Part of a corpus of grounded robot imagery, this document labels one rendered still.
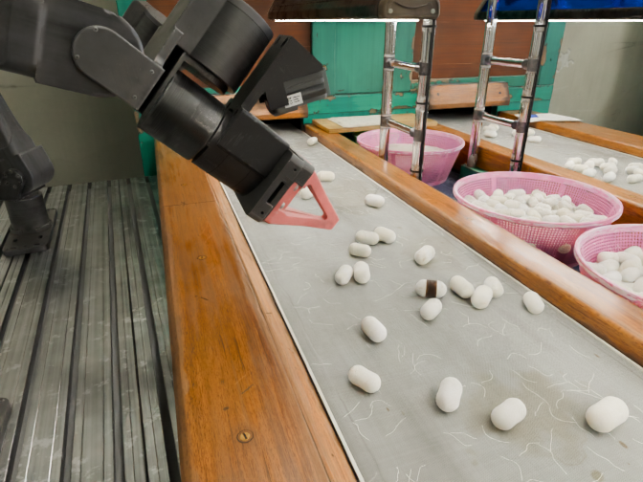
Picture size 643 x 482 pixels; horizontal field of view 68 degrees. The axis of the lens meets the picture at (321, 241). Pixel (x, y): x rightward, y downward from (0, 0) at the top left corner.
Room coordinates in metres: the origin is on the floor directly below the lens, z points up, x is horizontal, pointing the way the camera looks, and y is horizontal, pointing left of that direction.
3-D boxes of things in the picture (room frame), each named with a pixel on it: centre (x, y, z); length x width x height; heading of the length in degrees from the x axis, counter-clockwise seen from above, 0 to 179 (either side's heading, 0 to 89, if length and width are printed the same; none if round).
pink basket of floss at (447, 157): (1.19, -0.22, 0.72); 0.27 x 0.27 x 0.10
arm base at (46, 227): (0.83, 0.55, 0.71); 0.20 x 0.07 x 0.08; 23
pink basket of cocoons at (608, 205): (0.77, -0.36, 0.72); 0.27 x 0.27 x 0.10
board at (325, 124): (1.39, -0.15, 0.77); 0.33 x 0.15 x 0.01; 109
